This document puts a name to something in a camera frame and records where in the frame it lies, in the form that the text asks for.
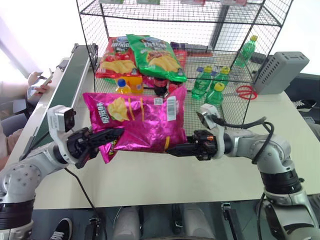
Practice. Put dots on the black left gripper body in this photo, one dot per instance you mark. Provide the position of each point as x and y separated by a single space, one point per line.
76 143

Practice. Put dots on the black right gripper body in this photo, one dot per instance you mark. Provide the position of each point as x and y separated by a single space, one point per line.
205 145

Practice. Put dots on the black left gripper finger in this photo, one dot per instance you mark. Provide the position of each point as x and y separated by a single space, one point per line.
86 158
106 135

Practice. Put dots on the magenta potato chips bag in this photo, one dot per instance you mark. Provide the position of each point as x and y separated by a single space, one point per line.
147 122

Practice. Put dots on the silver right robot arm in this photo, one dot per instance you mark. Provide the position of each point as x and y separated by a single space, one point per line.
272 152

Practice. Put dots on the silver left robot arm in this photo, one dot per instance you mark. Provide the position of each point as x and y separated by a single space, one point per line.
22 172

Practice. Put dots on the person's forearm light sleeve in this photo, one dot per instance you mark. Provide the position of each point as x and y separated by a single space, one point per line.
12 88

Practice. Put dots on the green conveyor belt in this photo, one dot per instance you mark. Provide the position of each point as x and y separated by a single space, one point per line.
67 82

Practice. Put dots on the person's bare hand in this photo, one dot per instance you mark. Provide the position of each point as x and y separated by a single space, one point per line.
36 81

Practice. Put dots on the green soda bottle yellow cap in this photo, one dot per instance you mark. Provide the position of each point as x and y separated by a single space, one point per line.
214 96
223 77
246 51
201 83

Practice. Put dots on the orange soda bottle blue cap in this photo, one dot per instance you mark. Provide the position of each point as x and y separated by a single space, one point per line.
123 87

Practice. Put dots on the cola bottle red cap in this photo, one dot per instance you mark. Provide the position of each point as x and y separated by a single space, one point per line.
172 88

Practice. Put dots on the cola bottle black cap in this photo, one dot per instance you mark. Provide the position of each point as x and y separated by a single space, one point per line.
160 86

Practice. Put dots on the white smartphone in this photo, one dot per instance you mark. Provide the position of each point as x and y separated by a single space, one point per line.
47 77

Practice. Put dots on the black sneaker white laces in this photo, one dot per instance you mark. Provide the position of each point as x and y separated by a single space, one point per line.
62 228

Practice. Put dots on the grey robot leg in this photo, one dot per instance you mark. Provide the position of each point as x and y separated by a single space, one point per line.
197 222
127 222

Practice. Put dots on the red potato chips bag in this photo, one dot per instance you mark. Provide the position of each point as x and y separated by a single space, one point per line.
116 60

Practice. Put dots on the small red snack package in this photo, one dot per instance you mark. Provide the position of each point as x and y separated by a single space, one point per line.
179 57

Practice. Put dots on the green potato chips bag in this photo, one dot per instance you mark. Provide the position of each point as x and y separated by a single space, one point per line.
155 58

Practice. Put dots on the purple snack package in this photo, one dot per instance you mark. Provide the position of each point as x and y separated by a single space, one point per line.
187 45

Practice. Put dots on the grey vented plastic box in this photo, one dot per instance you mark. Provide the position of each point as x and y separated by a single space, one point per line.
280 72

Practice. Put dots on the black sneaker white sole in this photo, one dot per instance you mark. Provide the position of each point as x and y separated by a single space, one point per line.
305 105

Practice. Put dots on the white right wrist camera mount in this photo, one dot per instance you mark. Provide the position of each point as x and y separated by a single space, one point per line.
210 116

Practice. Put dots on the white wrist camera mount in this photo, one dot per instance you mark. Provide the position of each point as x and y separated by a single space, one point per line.
210 116
58 120

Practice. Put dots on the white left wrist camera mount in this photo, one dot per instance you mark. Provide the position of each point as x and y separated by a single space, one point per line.
58 120

